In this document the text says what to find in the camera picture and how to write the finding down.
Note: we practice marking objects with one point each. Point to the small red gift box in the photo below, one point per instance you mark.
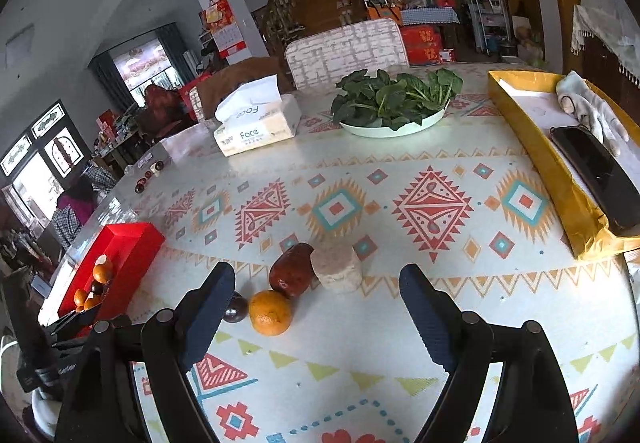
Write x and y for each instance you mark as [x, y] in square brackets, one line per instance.
[190, 90]

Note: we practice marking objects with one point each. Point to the black phone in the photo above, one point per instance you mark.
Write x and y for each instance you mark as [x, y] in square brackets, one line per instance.
[595, 173]

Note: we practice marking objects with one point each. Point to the orange mandarin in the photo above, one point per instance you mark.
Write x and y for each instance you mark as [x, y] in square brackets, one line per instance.
[92, 303]
[80, 297]
[102, 273]
[270, 312]

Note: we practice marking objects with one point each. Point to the red wall calendar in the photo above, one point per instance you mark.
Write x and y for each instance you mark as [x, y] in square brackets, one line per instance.
[220, 15]

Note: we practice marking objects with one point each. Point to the white glove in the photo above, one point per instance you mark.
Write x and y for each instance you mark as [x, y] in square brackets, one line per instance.
[590, 108]

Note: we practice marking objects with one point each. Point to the white paper sheet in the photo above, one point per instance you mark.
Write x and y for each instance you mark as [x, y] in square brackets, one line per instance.
[530, 108]

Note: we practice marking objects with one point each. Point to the white patterned chair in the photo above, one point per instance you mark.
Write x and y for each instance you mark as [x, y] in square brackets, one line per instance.
[345, 53]

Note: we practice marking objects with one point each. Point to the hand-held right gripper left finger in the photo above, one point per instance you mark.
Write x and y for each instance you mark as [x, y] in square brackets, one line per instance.
[210, 318]

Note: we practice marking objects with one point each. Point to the bright window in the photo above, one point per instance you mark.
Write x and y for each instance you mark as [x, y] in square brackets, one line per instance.
[142, 65]

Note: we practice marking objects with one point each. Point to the dark teal curtain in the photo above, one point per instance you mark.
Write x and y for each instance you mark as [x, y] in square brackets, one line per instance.
[175, 48]
[107, 73]

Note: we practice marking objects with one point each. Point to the white lace cloth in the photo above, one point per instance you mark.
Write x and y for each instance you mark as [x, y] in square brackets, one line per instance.
[605, 18]

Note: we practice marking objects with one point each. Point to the checkered tablecloth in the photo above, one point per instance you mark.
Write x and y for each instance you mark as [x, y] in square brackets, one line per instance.
[430, 15]

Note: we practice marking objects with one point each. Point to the large red jujube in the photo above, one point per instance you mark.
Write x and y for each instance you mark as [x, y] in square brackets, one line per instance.
[290, 273]

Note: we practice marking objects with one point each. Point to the large red gift box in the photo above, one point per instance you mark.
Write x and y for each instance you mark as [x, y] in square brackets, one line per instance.
[422, 45]

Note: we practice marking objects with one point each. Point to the metal storage rack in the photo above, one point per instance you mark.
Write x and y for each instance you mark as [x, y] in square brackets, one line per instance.
[490, 23]

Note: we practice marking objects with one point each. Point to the brown chair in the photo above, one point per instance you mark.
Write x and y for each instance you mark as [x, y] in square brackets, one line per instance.
[235, 75]

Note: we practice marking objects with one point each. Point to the yellow box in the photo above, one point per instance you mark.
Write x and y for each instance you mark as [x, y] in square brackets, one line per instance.
[550, 163]

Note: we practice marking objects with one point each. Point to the dark purple plum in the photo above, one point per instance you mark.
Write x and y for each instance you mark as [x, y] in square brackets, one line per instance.
[96, 289]
[239, 310]

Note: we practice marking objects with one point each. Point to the decorated glass door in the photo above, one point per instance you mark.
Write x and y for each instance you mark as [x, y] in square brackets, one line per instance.
[60, 153]

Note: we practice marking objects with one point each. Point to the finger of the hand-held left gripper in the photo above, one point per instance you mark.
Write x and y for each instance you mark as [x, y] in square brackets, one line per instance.
[75, 319]
[72, 338]

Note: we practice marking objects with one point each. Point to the white tissue box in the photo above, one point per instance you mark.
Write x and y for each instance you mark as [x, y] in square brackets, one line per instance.
[255, 135]

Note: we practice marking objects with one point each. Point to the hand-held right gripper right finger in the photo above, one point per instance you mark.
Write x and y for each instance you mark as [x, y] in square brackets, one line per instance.
[430, 323]

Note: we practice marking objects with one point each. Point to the white plate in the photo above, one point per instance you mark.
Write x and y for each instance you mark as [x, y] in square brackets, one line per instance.
[395, 130]

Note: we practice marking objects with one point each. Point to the green leafy vegetables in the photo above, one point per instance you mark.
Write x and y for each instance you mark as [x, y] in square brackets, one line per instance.
[390, 95]

